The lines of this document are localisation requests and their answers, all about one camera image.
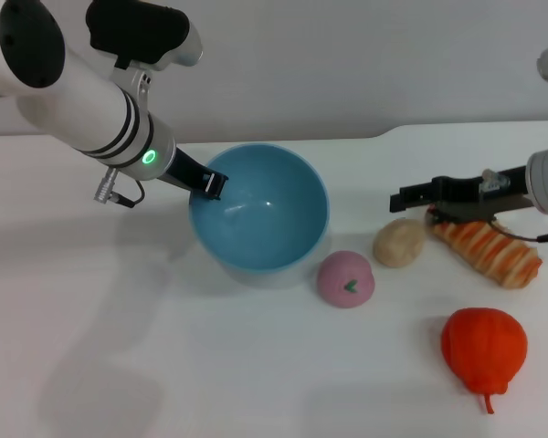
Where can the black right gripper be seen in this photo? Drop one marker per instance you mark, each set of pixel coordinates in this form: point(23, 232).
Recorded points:
point(466, 198)

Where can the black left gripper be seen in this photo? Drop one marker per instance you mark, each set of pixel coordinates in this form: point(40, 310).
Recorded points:
point(185, 171)

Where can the beige egg yolk pastry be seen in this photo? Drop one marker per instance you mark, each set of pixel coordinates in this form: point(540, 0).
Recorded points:
point(399, 242)

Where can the blue plastic bowl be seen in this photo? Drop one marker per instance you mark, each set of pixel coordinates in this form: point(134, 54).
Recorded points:
point(265, 214)

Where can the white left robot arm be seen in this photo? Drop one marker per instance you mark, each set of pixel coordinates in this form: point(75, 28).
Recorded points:
point(73, 91)

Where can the pink round pastry green leaf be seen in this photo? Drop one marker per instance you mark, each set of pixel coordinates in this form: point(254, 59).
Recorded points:
point(342, 278)

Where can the orange striped bread roll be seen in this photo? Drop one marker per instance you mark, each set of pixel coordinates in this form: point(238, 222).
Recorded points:
point(488, 251)

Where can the red orange persimmon toy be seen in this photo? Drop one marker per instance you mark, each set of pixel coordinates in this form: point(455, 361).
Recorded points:
point(481, 349)

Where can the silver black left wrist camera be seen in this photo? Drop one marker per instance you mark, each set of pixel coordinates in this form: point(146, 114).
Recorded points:
point(137, 27)

